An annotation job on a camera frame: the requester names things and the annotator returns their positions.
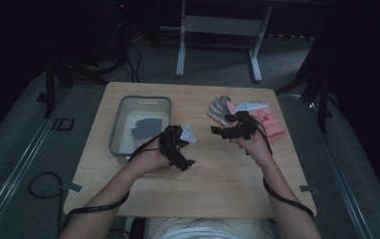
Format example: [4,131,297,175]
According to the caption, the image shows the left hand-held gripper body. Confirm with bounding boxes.
[158,123,197,167]

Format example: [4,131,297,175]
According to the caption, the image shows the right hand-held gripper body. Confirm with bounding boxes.
[229,101,270,141]

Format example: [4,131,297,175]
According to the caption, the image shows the pink ski glove printed back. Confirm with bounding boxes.
[244,100,287,140]

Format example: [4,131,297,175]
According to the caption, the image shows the grey plastic storage bin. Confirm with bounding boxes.
[108,95,173,166]

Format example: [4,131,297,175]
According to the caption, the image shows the person's right hand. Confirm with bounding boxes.
[230,130,275,167]

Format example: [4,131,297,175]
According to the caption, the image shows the person's left hand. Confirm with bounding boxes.
[127,137,173,177]

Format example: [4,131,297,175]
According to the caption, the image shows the person's white shirt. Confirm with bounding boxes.
[143,217,276,239]

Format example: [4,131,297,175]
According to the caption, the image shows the black tripod stand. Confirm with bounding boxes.
[275,31,336,134]
[36,46,110,120]

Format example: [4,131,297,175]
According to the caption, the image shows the grey tape piece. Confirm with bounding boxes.
[60,181,85,194]
[298,184,319,195]

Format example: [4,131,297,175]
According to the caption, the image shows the dark equipment with red light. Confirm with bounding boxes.
[109,0,134,68]

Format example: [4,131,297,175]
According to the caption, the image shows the black cables behind table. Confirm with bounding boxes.
[124,42,143,84]

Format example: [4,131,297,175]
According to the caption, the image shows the right hand-held gripper black cable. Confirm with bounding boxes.
[256,119,315,221]

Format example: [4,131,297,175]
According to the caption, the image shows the hand-held gripper black cable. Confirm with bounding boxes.
[62,130,166,230]
[256,119,315,221]

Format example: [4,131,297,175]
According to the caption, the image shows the white metal desk frame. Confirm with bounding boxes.
[175,0,274,84]

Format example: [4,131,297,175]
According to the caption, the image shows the left hand-held gripper black cable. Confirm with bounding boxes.
[62,130,166,230]

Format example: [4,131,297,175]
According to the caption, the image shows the metal floor rail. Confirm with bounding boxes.
[277,94,376,239]
[0,89,74,239]

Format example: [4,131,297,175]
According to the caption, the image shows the black floor cable loop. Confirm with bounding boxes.
[28,171,64,239]

